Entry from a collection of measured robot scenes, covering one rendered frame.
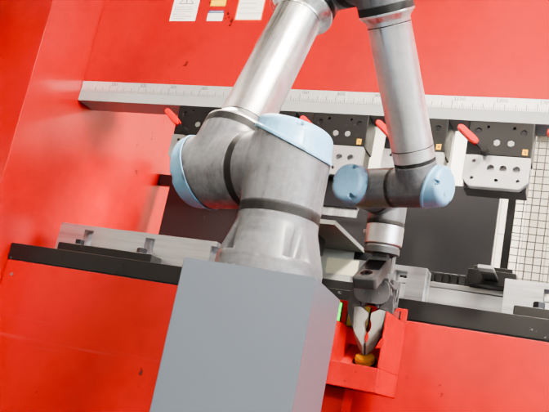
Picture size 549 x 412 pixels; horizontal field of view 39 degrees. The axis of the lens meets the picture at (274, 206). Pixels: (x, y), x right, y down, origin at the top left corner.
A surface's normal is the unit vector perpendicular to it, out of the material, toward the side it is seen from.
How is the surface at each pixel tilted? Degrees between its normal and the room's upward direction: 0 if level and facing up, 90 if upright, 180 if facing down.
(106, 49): 90
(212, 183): 127
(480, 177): 90
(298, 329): 90
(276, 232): 73
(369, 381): 90
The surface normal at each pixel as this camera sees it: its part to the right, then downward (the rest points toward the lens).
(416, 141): 0.10, 0.25
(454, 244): -0.34, -0.28
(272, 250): 0.07, -0.51
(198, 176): -0.64, 0.18
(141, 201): 0.92, 0.10
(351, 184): -0.64, -0.22
